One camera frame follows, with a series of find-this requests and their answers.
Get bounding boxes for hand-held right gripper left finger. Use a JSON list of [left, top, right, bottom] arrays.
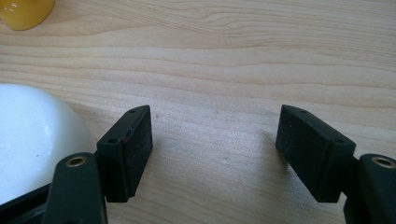
[[95, 105, 154, 203]]

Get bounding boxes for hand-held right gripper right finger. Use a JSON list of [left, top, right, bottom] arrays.
[[275, 104, 357, 203]]

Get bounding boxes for white bowl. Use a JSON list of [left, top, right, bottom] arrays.
[[0, 83, 97, 206]]

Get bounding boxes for yellow translucent cup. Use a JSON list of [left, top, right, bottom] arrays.
[[0, 0, 56, 32]]

